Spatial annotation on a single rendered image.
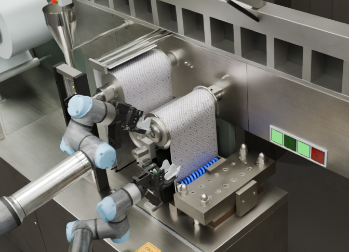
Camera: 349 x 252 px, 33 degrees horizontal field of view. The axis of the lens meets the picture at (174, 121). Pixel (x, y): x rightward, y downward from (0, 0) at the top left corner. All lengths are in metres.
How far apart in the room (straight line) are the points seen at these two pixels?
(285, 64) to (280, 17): 0.20
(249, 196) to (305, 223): 1.36
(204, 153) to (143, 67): 0.41
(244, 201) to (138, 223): 0.42
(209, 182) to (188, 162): 0.11
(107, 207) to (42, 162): 0.77
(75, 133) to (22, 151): 0.98
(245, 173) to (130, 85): 0.55
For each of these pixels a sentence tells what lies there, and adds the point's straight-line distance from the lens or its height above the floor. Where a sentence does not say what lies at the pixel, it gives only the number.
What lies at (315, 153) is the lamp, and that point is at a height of 1.19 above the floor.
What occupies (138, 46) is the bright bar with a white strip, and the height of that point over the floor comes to 1.45.
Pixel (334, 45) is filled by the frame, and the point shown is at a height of 1.62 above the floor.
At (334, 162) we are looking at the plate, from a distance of 2.09.
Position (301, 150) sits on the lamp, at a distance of 2.15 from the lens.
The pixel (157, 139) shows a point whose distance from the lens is 2.14.
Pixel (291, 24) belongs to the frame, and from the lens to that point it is 1.95.
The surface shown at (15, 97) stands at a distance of 2.94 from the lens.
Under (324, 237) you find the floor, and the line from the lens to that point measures 3.51.
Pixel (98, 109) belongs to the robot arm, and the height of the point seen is 1.47.
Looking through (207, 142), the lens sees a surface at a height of 1.12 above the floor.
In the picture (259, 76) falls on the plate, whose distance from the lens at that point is 2.13.
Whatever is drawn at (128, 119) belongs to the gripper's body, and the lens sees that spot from 2.01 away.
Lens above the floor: 2.45
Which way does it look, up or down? 33 degrees down
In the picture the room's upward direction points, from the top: 7 degrees counter-clockwise
